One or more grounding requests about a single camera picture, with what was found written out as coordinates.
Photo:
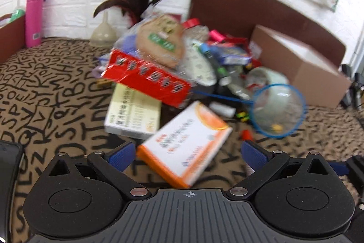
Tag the clear printed tape roll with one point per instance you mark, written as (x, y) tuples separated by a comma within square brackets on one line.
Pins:
[(266, 76)]

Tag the blue card box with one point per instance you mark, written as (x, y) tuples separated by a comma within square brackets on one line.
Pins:
[(234, 56)]

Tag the blue hand net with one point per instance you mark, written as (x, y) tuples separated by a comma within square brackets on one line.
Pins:
[(280, 109)]

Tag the translucent funnel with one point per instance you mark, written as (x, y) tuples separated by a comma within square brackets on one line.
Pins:
[(103, 33)]

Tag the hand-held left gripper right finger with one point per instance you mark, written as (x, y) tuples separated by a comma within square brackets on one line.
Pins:
[(254, 155)]

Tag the small white bottle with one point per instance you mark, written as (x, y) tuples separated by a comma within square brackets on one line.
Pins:
[(223, 109)]

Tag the green packet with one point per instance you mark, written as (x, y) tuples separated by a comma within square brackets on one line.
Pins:
[(17, 15)]

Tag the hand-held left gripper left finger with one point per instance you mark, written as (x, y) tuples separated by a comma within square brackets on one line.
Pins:
[(122, 156)]

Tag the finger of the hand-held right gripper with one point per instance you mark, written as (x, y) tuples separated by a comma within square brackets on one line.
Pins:
[(339, 168)]

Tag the black flat case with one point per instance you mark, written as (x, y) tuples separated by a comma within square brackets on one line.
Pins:
[(8, 180)]

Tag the orange white medicine box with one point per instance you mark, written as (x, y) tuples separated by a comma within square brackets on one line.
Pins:
[(184, 143)]

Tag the small red cap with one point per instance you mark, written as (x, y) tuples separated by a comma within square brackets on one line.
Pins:
[(246, 134)]

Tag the yellow medicine box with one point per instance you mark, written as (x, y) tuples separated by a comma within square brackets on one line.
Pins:
[(130, 112)]

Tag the pink cardboard box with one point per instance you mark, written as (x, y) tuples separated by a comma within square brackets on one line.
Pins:
[(312, 80)]

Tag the pink highlighter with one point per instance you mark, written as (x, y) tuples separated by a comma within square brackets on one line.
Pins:
[(216, 35)]

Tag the brown wooden headboard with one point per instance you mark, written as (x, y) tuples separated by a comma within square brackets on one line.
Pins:
[(227, 1)]

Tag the insole package with red label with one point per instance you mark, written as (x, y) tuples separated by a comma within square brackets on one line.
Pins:
[(148, 72)]

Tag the brown box at left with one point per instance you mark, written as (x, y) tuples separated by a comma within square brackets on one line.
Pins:
[(10, 38)]

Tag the pink thermos bottle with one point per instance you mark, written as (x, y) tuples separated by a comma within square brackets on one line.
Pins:
[(34, 18)]

